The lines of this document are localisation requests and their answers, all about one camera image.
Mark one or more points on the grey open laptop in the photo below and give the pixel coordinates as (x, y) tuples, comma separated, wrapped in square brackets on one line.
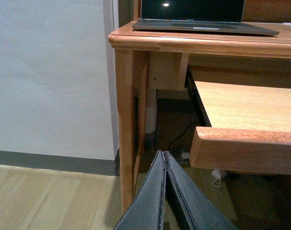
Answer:
[(208, 16)]

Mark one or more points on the wooden pull-out keyboard tray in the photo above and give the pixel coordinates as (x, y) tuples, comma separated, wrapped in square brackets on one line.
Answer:
[(246, 121)]

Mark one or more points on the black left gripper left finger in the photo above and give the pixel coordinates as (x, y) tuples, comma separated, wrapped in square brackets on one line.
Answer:
[(147, 210)]

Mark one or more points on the wooden desk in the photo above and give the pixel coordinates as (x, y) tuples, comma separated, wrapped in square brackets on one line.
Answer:
[(159, 60)]

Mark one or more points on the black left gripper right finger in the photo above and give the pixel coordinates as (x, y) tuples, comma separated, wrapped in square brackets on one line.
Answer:
[(191, 208)]

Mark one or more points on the white power adapter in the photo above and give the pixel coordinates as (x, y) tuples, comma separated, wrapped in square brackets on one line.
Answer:
[(219, 174)]

